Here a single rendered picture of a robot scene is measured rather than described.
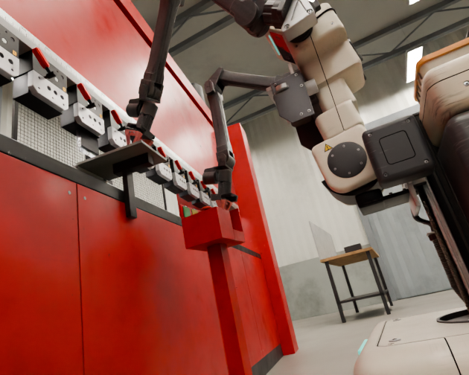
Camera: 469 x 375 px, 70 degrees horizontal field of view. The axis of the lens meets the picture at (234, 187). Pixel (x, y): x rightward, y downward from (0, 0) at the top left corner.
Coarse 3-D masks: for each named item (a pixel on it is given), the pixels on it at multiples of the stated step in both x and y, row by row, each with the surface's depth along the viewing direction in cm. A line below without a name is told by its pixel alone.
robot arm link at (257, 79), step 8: (216, 72) 158; (224, 72) 156; (232, 72) 155; (288, 72) 139; (216, 80) 156; (224, 80) 156; (232, 80) 154; (240, 80) 152; (248, 80) 150; (256, 80) 148; (264, 80) 146; (272, 80) 144; (216, 88) 157; (224, 88) 162; (248, 88) 154; (256, 88) 150; (264, 88) 147
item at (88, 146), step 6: (78, 132) 128; (84, 132) 130; (78, 138) 127; (84, 138) 129; (90, 138) 133; (96, 138) 137; (78, 144) 126; (84, 144) 128; (90, 144) 132; (96, 144) 135; (84, 150) 128; (90, 150) 131; (96, 150) 134; (90, 156) 131
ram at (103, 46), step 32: (0, 0) 103; (32, 0) 118; (64, 0) 138; (96, 0) 166; (32, 32) 113; (64, 32) 131; (96, 32) 157; (128, 32) 194; (96, 64) 148; (128, 64) 181; (96, 96) 140; (128, 96) 170; (160, 128) 198; (192, 128) 262; (192, 160) 239
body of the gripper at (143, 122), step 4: (140, 116) 126; (144, 116) 126; (148, 116) 126; (140, 120) 125; (144, 120) 125; (148, 120) 126; (152, 120) 127; (128, 124) 124; (132, 124) 123; (136, 124) 122; (140, 124) 122; (144, 124) 125; (148, 124) 126; (152, 124) 129; (132, 128) 125; (140, 128) 122; (144, 128) 124; (148, 128) 126
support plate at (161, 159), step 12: (132, 144) 114; (144, 144) 115; (96, 156) 117; (108, 156) 117; (120, 156) 119; (132, 156) 121; (156, 156) 124; (84, 168) 122; (96, 168) 123; (108, 168) 125; (108, 180) 134
